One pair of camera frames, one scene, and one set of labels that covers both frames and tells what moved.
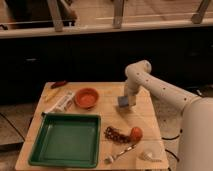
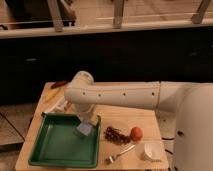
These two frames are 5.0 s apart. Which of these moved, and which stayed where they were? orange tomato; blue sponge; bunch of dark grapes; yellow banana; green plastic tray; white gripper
Moved: blue sponge; white gripper
Stayed: yellow banana; orange tomato; green plastic tray; bunch of dark grapes
